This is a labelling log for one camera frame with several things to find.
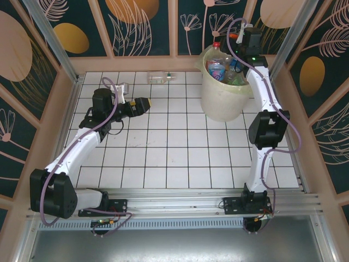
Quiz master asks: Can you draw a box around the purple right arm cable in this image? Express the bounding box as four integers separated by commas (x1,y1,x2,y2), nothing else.
227,17,303,219

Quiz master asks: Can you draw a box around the cream plastic waste bin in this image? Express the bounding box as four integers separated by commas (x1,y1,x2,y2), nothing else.
196,45,254,123

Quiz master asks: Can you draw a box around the red black wire bundle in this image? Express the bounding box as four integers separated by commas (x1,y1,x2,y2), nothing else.
244,210,275,235
91,210,122,229

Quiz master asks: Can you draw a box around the perforated metal cable tray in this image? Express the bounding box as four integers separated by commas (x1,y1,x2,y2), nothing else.
38,219,248,230

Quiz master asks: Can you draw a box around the aluminium side rail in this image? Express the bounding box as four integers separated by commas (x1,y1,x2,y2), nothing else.
268,78,310,193
50,76,84,175

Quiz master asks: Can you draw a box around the thin black camera cable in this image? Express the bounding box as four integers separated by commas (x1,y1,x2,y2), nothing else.
107,120,125,136
233,58,246,74

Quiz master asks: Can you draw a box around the grey metal sheet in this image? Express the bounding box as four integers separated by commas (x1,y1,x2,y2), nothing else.
24,215,332,262

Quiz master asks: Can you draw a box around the aluminium corner post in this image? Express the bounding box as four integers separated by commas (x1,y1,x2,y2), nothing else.
268,0,317,81
21,0,84,84

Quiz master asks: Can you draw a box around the clear bottle green cap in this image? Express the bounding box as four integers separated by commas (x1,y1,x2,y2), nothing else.
147,70,177,85

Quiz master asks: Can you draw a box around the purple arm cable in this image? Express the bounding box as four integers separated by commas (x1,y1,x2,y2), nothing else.
39,77,134,238
227,17,303,219

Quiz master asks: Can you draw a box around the cream trash bin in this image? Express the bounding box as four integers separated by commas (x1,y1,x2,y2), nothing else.
196,45,253,88

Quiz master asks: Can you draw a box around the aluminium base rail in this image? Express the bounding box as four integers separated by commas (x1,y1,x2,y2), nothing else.
26,188,324,219

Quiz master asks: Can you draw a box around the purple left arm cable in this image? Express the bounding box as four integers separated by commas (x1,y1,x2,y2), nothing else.
39,77,134,238

